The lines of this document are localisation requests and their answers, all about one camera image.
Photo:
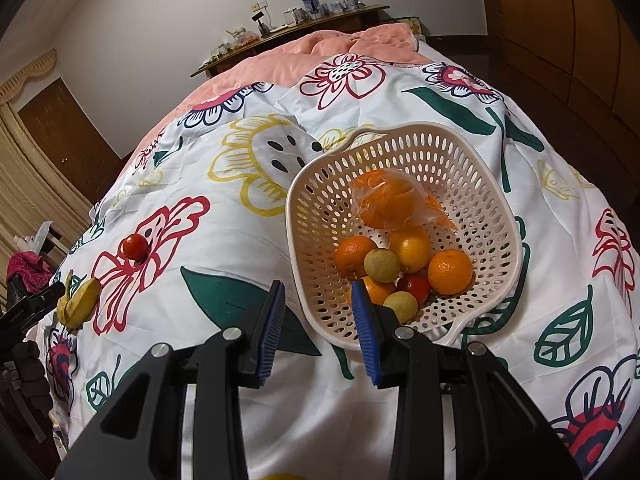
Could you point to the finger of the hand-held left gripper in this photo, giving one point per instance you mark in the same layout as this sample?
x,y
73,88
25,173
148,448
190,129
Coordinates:
x,y
42,299

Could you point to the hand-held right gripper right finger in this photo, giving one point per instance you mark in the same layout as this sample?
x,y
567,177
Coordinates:
x,y
367,340

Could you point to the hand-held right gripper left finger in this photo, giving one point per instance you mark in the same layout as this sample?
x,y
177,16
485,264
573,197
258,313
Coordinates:
x,y
267,330

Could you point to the small yellow banana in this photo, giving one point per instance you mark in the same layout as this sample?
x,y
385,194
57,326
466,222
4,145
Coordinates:
x,y
62,309

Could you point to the large yellow banana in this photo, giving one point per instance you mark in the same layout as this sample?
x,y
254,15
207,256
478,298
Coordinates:
x,y
84,297

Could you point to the small green lime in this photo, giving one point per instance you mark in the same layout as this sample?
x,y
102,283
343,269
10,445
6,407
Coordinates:
x,y
400,306
381,265

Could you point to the red tomato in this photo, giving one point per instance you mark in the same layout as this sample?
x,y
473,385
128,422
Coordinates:
x,y
134,246
416,287

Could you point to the yellowish orange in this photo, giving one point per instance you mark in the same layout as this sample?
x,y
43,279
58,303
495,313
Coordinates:
x,y
410,247

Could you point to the cream perforated plastic basket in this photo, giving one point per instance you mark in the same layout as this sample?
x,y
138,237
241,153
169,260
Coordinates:
x,y
325,200

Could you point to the clear orange plastic bag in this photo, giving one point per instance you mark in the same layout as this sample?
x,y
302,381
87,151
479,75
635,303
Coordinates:
x,y
430,210

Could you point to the person's left hand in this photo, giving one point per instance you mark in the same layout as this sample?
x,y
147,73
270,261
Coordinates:
x,y
31,367

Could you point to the pink cloth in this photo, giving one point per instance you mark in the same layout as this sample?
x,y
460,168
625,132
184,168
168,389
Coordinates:
x,y
30,265

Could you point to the white stand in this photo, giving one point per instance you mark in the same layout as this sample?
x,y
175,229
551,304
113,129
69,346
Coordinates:
x,y
42,234

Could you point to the white floral blanket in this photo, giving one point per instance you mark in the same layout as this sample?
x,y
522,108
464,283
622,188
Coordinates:
x,y
300,420

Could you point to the beige curtain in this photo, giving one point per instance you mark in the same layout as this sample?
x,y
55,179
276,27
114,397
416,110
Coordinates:
x,y
25,170

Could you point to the brown wooden door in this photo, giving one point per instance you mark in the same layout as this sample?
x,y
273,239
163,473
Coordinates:
x,y
70,130

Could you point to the pink quilt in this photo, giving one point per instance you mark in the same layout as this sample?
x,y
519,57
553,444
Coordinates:
x,y
280,60

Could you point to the small bottles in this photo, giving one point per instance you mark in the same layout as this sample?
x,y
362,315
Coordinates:
x,y
217,52

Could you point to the clear snack bag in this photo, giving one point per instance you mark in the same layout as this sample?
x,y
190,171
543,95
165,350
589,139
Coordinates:
x,y
245,37

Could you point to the small black stand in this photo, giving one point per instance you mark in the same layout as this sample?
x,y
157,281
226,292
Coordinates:
x,y
261,25

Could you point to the wooden headboard shelf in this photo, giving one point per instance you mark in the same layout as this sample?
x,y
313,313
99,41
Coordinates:
x,y
320,25

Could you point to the white container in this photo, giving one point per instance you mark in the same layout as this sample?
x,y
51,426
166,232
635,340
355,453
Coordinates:
x,y
292,15

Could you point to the green patterned box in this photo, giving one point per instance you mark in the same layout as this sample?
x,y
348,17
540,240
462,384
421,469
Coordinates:
x,y
412,22

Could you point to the blue and white jug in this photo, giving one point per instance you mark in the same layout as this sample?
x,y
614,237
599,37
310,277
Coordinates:
x,y
311,6

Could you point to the brown wooden wardrobe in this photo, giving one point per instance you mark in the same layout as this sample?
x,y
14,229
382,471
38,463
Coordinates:
x,y
575,25

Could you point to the white wall socket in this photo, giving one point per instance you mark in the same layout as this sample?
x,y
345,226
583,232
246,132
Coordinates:
x,y
257,8

